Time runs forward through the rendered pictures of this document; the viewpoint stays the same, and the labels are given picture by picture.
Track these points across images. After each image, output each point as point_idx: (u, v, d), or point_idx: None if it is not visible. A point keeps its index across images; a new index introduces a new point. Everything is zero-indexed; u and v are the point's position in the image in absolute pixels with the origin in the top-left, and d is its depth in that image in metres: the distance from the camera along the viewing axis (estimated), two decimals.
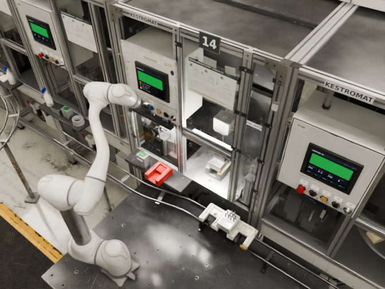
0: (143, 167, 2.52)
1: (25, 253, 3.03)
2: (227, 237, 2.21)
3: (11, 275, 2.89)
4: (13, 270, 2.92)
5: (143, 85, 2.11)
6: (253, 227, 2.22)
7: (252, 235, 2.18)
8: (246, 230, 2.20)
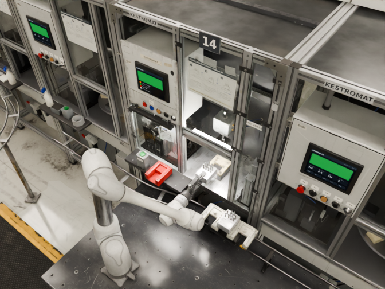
0: (143, 167, 2.52)
1: (25, 253, 3.03)
2: (227, 237, 2.21)
3: (11, 275, 2.89)
4: (13, 270, 2.92)
5: (143, 85, 2.11)
6: (253, 227, 2.22)
7: (252, 235, 2.18)
8: (246, 230, 2.20)
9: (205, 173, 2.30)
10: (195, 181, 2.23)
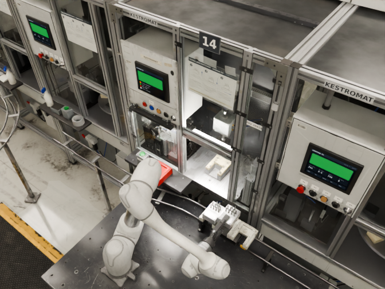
0: None
1: (25, 253, 3.03)
2: (227, 237, 2.21)
3: (11, 275, 2.89)
4: (13, 270, 2.92)
5: (143, 85, 2.11)
6: (253, 227, 2.22)
7: (252, 235, 2.18)
8: (246, 230, 2.20)
9: (228, 217, 2.14)
10: (219, 226, 2.06)
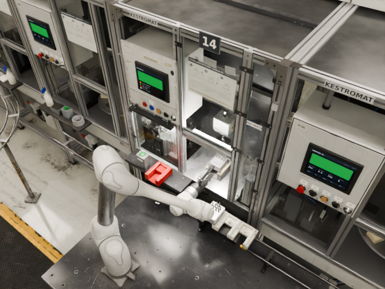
0: (143, 167, 2.52)
1: (25, 253, 3.03)
2: (227, 237, 2.21)
3: (11, 275, 2.89)
4: (13, 270, 2.92)
5: (143, 85, 2.11)
6: (253, 227, 2.22)
7: (252, 235, 2.18)
8: (246, 230, 2.20)
9: (213, 167, 2.36)
10: (204, 174, 2.29)
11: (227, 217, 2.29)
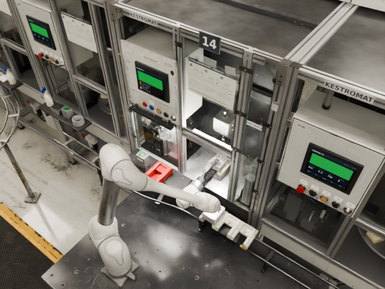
0: (143, 167, 2.52)
1: (25, 253, 3.03)
2: (227, 237, 2.21)
3: (11, 275, 2.89)
4: (13, 270, 2.92)
5: (143, 85, 2.11)
6: (253, 227, 2.22)
7: (252, 235, 2.18)
8: (246, 230, 2.20)
9: (218, 160, 2.41)
10: (209, 167, 2.33)
11: (227, 217, 2.29)
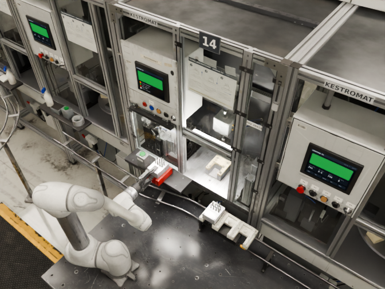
0: (143, 167, 2.52)
1: (25, 253, 3.03)
2: (227, 237, 2.21)
3: (11, 275, 2.89)
4: (13, 270, 2.92)
5: (143, 85, 2.11)
6: (253, 227, 2.22)
7: (252, 235, 2.18)
8: (246, 230, 2.20)
9: (156, 167, 2.39)
10: (145, 174, 2.31)
11: (227, 217, 2.29)
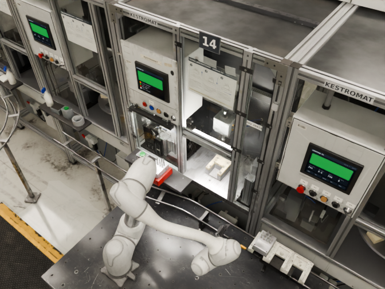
0: None
1: (25, 253, 3.03)
2: (280, 270, 2.05)
3: (11, 275, 2.89)
4: (13, 270, 2.92)
5: (143, 85, 2.11)
6: (308, 260, 2.06)
7: (308, 269, 2.02)
8: (301, 264, 2.04)
9: (229, 225, 2.15)
10: (221, 229, 2.06)
11: (278, 247, 2.13)
